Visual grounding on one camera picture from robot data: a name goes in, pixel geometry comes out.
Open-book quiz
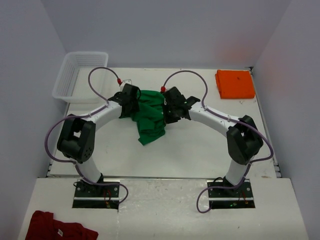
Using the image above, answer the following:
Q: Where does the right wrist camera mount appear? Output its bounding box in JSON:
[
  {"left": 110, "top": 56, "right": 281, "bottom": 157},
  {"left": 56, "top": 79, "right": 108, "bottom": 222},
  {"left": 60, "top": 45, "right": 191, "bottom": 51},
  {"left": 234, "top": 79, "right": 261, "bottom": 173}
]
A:
[{"left": 160, "top": 86, "right": 171, "bottom": 93}]

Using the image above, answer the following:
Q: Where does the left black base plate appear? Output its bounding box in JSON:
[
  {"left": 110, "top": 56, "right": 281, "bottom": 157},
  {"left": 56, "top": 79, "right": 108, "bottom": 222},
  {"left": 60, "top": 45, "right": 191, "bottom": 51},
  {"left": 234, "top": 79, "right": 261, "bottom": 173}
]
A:
[{"left": 72, "top": 180, "right": 120, "bottom": 210}]

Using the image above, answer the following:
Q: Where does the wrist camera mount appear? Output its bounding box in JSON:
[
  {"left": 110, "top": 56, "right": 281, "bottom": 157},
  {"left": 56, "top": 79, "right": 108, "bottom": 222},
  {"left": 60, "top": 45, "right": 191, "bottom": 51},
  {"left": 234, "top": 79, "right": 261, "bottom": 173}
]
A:
[
  {"left": 117, "top": 78, "right": 132, "bottom": 87},
  {"left": 160, "top": 86, "right": 171, "bottom": 93}
]

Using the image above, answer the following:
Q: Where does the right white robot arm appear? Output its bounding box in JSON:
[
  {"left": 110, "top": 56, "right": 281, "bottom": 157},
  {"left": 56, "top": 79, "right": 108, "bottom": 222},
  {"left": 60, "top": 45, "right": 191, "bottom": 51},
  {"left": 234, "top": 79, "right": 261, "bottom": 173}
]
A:
[{"left": 161, "top": 87, "right": 263, "bottom": 197}]

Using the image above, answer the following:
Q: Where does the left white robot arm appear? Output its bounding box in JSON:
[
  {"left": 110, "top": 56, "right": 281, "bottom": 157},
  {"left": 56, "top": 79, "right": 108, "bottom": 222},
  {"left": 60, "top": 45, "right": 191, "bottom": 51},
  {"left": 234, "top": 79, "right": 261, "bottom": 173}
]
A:
[{"left": 57, "top": 83, "right": 142, "bottom": 197}]

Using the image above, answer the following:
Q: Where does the green t-shirt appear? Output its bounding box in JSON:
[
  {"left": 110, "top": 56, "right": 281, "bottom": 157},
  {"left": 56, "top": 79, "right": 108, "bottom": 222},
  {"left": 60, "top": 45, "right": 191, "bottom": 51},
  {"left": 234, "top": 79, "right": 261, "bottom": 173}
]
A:
[{"left": 131, "top": 90, "right": 166, "bottom": 146}]

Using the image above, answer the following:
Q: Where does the dark red t-shirt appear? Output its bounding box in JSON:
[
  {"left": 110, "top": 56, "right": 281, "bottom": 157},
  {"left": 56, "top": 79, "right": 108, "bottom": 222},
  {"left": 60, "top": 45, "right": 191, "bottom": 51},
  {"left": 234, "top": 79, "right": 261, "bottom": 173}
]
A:
[{"left": 25, "top": 210, "right": 99, "bottom": 240}]

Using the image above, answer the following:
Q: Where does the white plastic basket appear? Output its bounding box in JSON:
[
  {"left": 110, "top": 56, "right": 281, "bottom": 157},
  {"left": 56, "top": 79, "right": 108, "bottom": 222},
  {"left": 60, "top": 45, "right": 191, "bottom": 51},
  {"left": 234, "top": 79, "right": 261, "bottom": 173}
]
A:
[{"left": 52, "top": 51, "right": 109, "bottom": 104}]

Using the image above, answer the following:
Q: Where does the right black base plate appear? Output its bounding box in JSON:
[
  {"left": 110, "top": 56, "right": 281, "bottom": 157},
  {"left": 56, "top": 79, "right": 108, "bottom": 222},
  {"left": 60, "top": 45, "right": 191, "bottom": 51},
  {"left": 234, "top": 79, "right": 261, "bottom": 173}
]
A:
[{"left": 208, "top": 180, "right": 256, "bottom": 210}]

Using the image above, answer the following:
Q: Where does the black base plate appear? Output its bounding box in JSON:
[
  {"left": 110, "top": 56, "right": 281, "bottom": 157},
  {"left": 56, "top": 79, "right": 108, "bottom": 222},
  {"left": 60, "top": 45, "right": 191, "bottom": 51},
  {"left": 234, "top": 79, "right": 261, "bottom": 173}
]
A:
[
  {"left": 208, "top": 180, "right": 256, "bottom": 210},
  {"left": 72, "top": 180, "right": 120, "bottom": 210}
]

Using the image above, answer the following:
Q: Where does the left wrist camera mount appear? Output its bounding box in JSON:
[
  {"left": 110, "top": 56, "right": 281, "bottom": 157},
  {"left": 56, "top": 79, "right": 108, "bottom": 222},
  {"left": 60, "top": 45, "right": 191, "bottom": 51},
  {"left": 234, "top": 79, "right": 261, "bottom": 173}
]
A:
[{"left": 117, "top": 78, "right": 132, "bottom": 87}]

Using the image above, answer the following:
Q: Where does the folded orange t-shirt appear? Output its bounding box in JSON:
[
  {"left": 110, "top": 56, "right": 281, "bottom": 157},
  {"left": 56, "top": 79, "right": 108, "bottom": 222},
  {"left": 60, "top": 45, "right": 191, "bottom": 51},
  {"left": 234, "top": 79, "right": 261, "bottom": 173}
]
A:
[{"left": 215, "top": 69, "right": 256, "bottom": 99}]

